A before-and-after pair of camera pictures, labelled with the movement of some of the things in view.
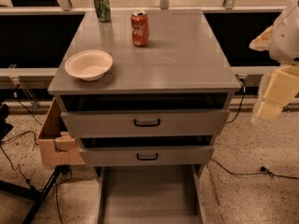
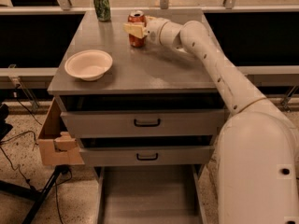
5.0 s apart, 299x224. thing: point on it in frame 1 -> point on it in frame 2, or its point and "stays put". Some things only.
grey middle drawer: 193,155 stays put
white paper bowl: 90,65 stays put
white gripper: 286,40 -> 154,29
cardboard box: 59,147 stays put
